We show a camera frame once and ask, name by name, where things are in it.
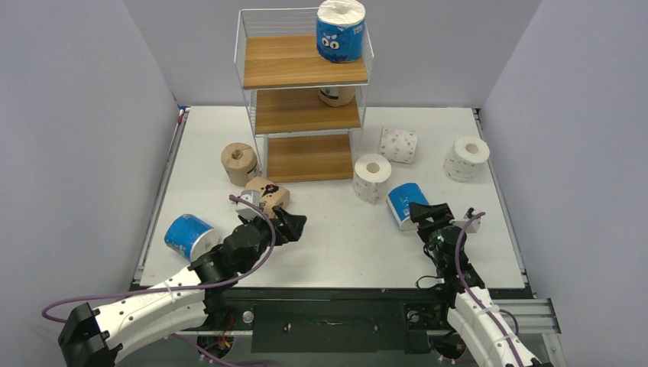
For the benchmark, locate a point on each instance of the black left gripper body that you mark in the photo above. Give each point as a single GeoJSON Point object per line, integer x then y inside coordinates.
{"type": "Point", "coordinates": [264, 241]}

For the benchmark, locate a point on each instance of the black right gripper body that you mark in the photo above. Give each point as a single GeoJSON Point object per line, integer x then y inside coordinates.
{"type": "Point", "coordinates": [434, 220]}

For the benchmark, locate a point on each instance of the blue white roll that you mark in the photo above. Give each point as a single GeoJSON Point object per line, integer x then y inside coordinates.
{"type": "Point", "coordinates": [399, 200]}
{"type": "Point", "coordinates": [340, 29]}

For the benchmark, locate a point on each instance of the white dotted roll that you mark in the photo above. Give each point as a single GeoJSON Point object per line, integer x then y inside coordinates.
{"type": "Point", "coordinates": [398, 145]}
{"type": "Point", "coordinates": [371, 174]}

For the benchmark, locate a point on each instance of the white wire wooden shelf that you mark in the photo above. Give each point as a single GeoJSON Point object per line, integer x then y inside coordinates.
{"type": "Point", "coordinates": [297, 136]}

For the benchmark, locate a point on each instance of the brown paper roll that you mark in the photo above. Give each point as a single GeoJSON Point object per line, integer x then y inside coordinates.
{"type": "Point", "coordinates": [337, 96]}

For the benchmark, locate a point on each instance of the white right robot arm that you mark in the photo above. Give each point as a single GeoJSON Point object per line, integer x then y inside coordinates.
{"type": "Point", "coordinates": [469, 308]}

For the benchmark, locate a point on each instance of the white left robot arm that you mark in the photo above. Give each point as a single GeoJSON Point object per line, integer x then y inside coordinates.
{"type": "Point", "coordinates": [105, 334]}

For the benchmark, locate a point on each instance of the brown cartoon printed roll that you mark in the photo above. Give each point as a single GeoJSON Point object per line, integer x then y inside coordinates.
{"type": "Point", "coordinates": [271, 195]}

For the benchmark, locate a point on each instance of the blue roll left edge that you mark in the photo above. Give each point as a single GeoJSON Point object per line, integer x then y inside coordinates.
{"type": "Point", "coordinates": [191, 237]}

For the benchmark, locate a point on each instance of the white dotted roll lying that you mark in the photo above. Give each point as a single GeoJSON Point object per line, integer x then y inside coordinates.
{"type": "Point", "coordinates": [398, 145]}

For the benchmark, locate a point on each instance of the brown roll back left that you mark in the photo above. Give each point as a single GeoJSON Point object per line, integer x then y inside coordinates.
{"type": "Point", "coordinates": [240, 163]}

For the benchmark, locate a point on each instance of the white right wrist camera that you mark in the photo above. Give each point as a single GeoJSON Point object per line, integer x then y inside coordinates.
{"type": "Point", "coordinates": [470, 222]}

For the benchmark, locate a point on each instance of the white roll near right wall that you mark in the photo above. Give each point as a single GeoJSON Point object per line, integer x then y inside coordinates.
{"type": "Point", "coordinates": [466, 159]}

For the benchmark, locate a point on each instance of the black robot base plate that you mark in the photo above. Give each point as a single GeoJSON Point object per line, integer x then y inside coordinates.
{"type": "Point", "coordinates": [331, 320]}

